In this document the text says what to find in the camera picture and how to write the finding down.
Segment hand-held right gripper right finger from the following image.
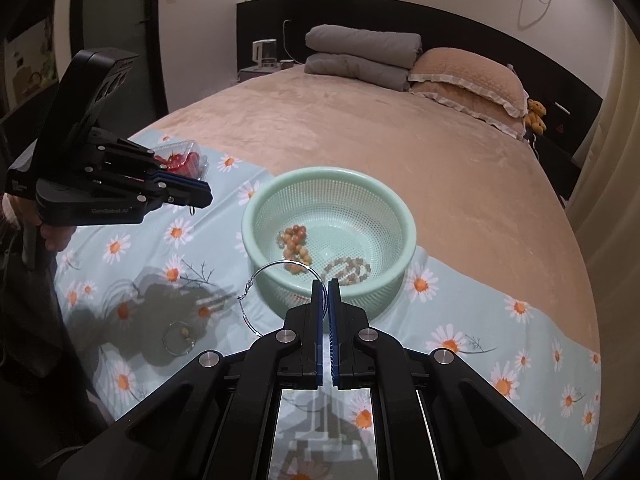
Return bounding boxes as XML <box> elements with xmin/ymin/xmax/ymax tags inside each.
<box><xmin>329</xmin><ymin>280</ymin><xmax>586</xmax><ymax>480</ymax></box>

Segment grey folded quilt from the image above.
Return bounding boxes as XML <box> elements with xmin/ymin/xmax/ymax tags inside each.
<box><xmin>305</xmin><ymin>25</ymin><xmax>422</xmax><ymax>68</ymax></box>
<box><xmin>304</xmin><ymin>54</ymin><xmax>412</xmax><ymax>92</ymax></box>

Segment yellow teddy bear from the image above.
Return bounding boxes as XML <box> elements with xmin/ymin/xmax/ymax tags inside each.
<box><xmin>522</xmin><ymin>99</ymin><xmax>548</xmax><ymax>133</ymax></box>

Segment tan bed blanket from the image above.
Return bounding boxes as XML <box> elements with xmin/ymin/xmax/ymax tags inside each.
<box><xmin>127</xmin><ymin>65</ymin><xmax>601</xmax><ymax>356</ymax></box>

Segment black headboard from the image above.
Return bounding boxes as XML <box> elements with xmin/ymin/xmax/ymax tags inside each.
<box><xmin>236</xmin><ymin>0</ymin><xmax>605</xmax><ymax>156</ymax></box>

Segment tan frilled pillow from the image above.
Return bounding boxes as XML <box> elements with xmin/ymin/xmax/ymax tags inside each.
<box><xmin>409</xmin><ymin>47</ymin><xmax>530</xmax><ymax>118</ymax></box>
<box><xmin>410</xmin><ymin>82</ymin><xmax>526</xmax><ymax>140</ymax></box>

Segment daisy print cloth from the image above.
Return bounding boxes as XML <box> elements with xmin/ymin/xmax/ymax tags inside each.
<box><xmin>52</xmin><ymin>127</ymin><xmax>601</xmax><ymax>480</ymax></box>

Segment white bedside appliance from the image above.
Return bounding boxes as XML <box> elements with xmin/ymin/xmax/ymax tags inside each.
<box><xmin>251</xmin><ymin>39</ymin><xmax>278</xmax><ymax>67</ymax></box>

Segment orange bead bracelet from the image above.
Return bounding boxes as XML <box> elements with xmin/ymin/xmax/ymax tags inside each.
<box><xmin>277</xmin><ymin>225</ymin><xmax>313</xmax><ymax>276</ymax></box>

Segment clear box of red beads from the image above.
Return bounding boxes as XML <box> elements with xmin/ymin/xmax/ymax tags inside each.
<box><xmin>150</xmin><ymin>139</ymin><xmax>210</xmax><ymax>181</ymax></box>

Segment dark door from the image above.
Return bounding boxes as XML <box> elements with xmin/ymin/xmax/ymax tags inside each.
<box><xmin>70</xmin><ymin>0</ymin><xmax>168</xmax><ymax>116</ymax></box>

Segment cream curtain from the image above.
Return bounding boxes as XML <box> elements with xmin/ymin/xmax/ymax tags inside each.
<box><xmin>565</xmin><ymin>10</ymin><xmax>640</xmax><ymax>451</ymax></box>

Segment person's left hand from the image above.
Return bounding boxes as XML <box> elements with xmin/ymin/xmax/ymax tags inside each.
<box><xmin>39</xmin><ymin>221</ymin><xmax>77</xmax><ymax>253</ymax></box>

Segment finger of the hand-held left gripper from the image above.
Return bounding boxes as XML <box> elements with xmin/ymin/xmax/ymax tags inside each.
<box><xmin>90</xmin><ymin>177</ymin><xmax>213</xmax><ymax>211</ymax></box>
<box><xmin>90</xmin><ymin>129</ymin><xmax>211</xmax><ymax>192</ymax></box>

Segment green plastic basket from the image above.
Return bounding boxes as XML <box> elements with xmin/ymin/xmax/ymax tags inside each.
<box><xmin>241</xmin><ymin>167</ymin><xmax>418</xmax><ymax>311</ymax></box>

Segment black nightstand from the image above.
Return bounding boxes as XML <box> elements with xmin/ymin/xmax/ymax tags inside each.
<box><xmin>530</xmin><ymin>130</ymin><xmax>583</xmax><ymax>206</ymax></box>

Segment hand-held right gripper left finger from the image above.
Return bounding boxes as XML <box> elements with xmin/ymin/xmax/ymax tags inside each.
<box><xmin>57</xmin><ymin>280</ymin><xmax>331</xmax><ymax>480</ymax></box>

